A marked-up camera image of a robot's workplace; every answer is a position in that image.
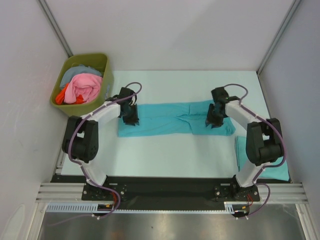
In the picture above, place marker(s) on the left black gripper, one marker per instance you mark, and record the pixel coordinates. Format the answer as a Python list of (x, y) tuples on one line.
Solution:
[(134, 120)]

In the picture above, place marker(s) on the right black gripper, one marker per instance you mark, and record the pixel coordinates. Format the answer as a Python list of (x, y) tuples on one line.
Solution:
[(210, 119)]

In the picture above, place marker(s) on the cyan blue t shirt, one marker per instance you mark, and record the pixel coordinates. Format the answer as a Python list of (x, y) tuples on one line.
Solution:
[(174, 118)]

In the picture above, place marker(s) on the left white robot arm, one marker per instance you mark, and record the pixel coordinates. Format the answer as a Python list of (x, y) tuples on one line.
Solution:
[(81, 137)]

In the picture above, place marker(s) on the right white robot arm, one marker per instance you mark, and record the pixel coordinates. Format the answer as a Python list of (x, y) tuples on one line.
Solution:
[(264, 146)]

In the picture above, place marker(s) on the pink t shirt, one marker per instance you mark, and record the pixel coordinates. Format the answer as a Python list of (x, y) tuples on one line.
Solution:
[(83, 88)]

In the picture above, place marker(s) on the olive green plastic bin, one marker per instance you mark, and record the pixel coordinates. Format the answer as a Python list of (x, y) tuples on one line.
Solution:
[(98, 61)]

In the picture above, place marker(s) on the orange red t shirt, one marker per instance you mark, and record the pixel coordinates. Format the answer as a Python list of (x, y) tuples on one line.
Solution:
[(61, 97)]

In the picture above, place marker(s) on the grey blue t shirt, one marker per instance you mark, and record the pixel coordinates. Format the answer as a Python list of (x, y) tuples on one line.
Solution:
[(80, 69)]

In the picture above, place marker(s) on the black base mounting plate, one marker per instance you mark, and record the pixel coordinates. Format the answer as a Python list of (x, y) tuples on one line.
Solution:
[(158, 192)]

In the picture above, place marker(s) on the folded teal t shirt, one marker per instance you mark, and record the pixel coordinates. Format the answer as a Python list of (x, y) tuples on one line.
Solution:
[(280, 173)]

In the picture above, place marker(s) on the white slotted cable duct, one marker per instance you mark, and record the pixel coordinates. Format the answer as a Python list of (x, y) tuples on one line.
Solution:
[(99, 208)]

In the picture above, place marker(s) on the aluminium extrusion rail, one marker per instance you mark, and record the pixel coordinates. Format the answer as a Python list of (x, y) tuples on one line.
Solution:
[(60, 193)]

